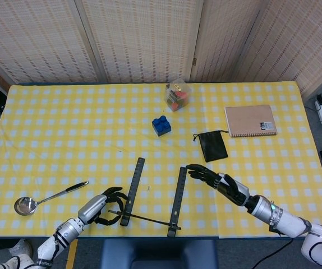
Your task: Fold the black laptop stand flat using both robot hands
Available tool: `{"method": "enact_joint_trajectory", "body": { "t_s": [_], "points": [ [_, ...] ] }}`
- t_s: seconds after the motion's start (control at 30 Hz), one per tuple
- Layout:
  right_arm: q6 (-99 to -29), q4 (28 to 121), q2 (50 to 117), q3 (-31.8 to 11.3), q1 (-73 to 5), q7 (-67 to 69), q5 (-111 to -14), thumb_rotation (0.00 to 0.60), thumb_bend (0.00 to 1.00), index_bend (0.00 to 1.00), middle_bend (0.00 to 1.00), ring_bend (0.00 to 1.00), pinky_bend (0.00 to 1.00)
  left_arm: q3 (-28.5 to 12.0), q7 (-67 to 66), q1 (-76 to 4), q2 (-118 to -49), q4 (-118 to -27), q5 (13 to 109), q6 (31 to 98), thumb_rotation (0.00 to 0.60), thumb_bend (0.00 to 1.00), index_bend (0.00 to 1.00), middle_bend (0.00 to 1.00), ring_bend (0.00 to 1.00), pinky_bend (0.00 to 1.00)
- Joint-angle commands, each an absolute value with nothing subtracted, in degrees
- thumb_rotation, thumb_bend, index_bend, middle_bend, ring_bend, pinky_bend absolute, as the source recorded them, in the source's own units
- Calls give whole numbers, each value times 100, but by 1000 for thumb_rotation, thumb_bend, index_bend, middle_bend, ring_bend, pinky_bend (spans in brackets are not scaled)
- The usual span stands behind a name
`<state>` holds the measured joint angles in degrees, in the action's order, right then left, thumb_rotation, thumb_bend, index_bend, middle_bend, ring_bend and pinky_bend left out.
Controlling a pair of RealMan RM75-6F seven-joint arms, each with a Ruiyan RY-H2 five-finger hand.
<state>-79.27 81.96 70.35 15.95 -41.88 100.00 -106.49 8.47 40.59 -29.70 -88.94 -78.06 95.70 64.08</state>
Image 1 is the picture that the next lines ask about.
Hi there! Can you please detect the black drawstring pouch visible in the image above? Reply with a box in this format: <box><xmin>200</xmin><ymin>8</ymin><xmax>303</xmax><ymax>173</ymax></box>
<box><xmin>193</xmin><ymin>130</ymin><xmax>229</xmax><ymax>163</ymax></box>

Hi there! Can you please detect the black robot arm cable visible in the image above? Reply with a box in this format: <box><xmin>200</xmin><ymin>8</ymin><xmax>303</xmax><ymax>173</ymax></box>
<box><xmin>264</xmin><ymin>237</ymin><xmax>294</xmax><ymax>269</ymax></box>

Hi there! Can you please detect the yellow checked tablecloth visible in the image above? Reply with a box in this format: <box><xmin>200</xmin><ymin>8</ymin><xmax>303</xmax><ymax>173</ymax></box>
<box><xmin>0</xmin><ymin>82</ymin><xmax>322</xmax><ymax>239</ymax></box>

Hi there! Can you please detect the beige woven folding screen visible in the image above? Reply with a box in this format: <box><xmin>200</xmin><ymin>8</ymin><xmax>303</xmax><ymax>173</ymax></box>
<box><xmin>0</xmin><ymin>0</ymin><xmax>322</xmax><ymax>96</ymax></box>

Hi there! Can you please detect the dark blue padded seat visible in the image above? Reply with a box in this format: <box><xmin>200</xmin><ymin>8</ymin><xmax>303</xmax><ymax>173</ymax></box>
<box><xmin>98</xmin><ymin>239</ymin><xmax>219</xmax><ymax>269</ymax></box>

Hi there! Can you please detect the black folding laptop stand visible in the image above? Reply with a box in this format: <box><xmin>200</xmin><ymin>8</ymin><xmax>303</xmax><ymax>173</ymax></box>
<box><xmin>108</xmin><ymin>157</ymin><xmax>189</xmax><ymax>238</ymax></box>

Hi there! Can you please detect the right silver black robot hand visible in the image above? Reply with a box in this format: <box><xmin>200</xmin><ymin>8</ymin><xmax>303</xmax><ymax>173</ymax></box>
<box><xmin>186</xmin><ymin>164</ymin><xmax>251</xmax><ymax>207</ymax></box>

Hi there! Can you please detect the blue toy building block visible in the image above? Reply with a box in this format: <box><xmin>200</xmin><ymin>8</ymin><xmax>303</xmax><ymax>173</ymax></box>
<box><xmin>151</xmin><ymin>115</ymin><xmax>172</xmax><ymax>137</ymax></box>

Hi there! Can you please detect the kraft spiral notebook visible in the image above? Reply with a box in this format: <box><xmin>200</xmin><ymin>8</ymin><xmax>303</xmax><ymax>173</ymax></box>
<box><xmin>224</xmin><ymin>105</ymin><xmax>278</xmax><ymax>138</ymax></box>

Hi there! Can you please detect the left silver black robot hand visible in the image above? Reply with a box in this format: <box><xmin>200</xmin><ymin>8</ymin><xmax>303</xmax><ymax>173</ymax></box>
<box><xmin>77</xmin><ymin>187</ymin><xmax>130</xmax><ymax>226</ymax></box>

